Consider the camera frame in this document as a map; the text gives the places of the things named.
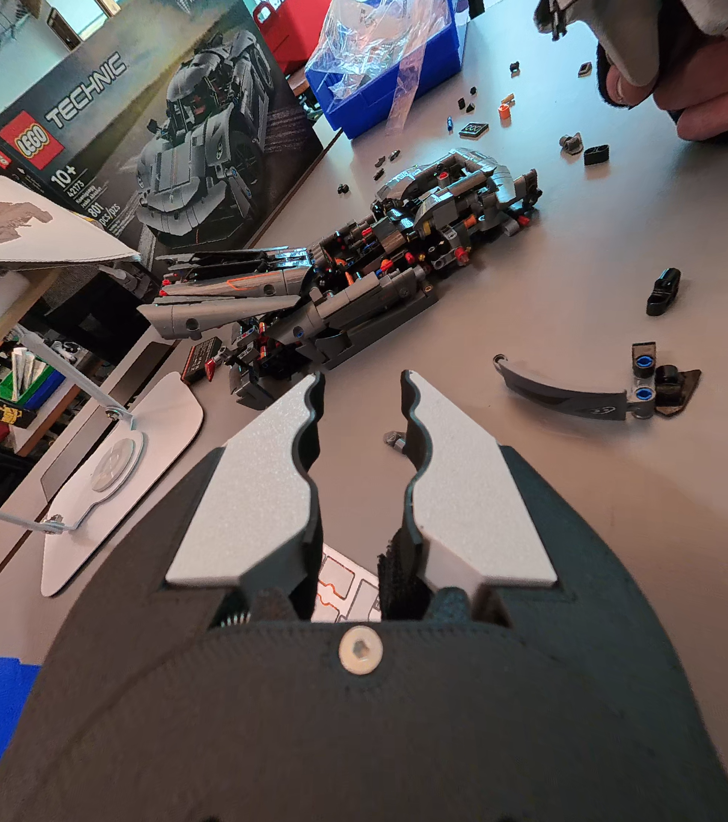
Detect clear plastic bags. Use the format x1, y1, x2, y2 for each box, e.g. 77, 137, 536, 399
306, 0, 467, 136

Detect white instruction booklet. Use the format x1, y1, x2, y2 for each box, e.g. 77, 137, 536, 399
0, 166, 144, 271

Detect grey lego car model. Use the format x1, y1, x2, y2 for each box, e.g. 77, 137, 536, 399
138, 148, 543, 412

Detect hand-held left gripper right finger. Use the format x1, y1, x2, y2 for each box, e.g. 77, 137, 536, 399
400, 370, 559, 611

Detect white sticker sheet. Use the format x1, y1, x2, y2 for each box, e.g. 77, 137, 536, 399
312, 546, 383, 622

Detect green storage bin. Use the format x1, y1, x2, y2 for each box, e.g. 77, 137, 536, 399
0, 363, 56, 404

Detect white booklet stand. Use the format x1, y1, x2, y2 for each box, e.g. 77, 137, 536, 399
0, 324, 205, 598

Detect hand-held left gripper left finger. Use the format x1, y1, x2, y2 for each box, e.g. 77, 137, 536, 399
165, 371, 326, 620

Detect person's right hand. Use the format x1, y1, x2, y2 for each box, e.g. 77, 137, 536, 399
603, 19, 728, 143

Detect dark curved lego panel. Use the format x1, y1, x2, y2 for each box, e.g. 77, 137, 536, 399
492, 342, 702, 422

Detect lego set cardboard box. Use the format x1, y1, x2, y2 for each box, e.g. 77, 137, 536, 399
0, 29, 326, 303

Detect red plastic box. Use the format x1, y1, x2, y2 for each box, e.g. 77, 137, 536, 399
253, 0, 333, 74

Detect black lego connector piece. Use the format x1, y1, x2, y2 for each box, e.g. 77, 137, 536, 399
646, 268, 682, 317

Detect scattered small lego pieces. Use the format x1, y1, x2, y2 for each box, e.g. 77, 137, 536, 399
337, 60, 612, 195

